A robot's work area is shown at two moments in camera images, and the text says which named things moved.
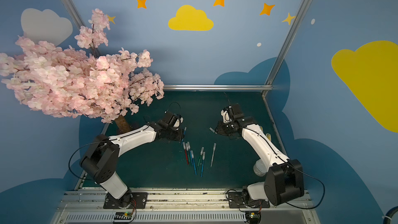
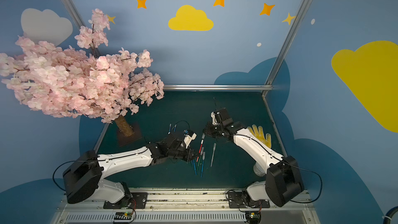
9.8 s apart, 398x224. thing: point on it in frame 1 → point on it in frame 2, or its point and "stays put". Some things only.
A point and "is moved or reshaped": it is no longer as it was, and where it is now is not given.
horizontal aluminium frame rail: [180, 87] stays put
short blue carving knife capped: [193, 162] stays put
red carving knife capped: [184, 147] is moved or reshaped
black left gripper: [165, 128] → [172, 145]
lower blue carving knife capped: [203, 158] stays put
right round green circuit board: [253, 217] stays put
